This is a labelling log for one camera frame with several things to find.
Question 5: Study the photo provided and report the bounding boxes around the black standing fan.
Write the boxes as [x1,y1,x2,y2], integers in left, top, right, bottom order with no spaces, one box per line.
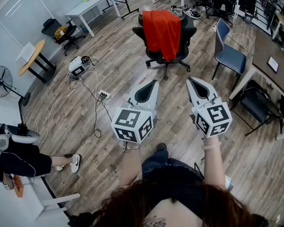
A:
[0,65,31,107]

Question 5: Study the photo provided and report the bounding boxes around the pile of cables and gear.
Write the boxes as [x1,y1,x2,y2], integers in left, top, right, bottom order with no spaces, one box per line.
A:
[169,5,185,18]

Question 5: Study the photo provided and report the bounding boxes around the pale bangle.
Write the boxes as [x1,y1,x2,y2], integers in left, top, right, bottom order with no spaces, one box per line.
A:
[201,141,222,150]

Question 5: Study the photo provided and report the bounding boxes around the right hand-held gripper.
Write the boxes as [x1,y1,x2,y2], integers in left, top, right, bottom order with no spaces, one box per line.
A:
[186,77,233,137]

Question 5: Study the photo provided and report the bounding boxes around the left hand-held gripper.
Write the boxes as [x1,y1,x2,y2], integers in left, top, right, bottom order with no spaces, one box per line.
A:
[111,79,160,144]

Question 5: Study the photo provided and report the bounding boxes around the round wooden table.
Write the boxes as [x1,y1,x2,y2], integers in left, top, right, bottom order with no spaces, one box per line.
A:
[18,39,57,84]

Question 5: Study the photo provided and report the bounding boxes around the red clothes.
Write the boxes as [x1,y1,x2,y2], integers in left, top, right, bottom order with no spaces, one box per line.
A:
[142,10,182,62]

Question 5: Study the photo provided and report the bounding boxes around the white device on floor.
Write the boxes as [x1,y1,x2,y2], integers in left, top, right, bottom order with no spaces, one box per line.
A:
[68,55,99,78]

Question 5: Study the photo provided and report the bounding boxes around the black framed tablet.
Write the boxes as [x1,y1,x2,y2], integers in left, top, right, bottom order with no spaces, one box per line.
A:
[266,55,280,74]

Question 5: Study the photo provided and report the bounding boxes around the large wooden desk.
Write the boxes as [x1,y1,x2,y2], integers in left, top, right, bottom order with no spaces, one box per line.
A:
[228,29,284,140]

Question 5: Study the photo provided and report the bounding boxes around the black metal railing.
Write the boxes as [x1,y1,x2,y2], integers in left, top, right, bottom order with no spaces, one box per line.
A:
[229,0,278,36]

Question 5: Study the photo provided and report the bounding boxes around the black folding chair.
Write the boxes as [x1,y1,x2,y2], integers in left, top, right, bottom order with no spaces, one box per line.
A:
[229,79,284,137]

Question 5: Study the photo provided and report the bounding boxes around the orange box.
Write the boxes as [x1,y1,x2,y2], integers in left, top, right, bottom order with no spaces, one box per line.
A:
[13,175,25,198]

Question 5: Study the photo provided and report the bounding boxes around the white rectangular table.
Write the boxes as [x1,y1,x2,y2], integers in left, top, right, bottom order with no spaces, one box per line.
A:
[65,0,121,38]

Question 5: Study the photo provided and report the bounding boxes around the person's bare upper back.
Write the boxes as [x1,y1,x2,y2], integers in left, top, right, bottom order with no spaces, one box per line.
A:
[144,197,202,227]

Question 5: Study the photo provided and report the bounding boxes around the white cardboard box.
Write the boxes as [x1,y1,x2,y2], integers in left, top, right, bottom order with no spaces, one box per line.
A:
[16,42,36,67]

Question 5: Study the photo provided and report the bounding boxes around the black highback desk chair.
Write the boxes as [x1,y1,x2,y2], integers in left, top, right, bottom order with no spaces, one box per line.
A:
[41,17,86,57]

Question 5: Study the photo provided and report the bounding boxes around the rolling whiteboard with black frame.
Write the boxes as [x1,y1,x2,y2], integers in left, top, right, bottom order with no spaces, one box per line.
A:
[98,0,140,20]

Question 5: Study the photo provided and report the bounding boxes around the white floor cable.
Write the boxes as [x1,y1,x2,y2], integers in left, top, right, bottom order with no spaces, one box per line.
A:
[28,70,99,144]

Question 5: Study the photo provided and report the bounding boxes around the person's right forearm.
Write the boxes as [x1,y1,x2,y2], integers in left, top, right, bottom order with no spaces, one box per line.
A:
[202,136,227,191]

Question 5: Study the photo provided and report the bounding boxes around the person's black top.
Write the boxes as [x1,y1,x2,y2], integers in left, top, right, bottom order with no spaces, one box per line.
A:
[132,166,228,218]

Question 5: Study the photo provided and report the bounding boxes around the yellow bag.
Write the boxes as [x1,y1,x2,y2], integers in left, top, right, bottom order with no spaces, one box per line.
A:
[53,26,68,43]

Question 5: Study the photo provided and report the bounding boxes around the blue padded chair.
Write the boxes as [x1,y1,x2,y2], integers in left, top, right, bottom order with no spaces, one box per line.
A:
[212,17,248,92]

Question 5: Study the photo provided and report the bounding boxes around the black floor cable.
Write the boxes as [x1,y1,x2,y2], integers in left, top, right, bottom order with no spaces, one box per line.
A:
[67,74,115,156]

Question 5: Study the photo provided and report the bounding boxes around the person's blue jeans leg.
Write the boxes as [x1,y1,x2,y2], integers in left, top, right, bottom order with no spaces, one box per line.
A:
[142,148,204,182]

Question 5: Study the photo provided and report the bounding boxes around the black office chair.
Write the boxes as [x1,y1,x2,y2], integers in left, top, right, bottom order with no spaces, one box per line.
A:
[132,9,197,81]

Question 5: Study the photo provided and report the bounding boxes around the small black labelled bin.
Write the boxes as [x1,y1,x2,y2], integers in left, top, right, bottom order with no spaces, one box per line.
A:
[243,12,254,25]

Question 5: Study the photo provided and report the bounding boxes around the person's left forearm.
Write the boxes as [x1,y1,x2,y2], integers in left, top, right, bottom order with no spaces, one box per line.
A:
[118,141,143,189]

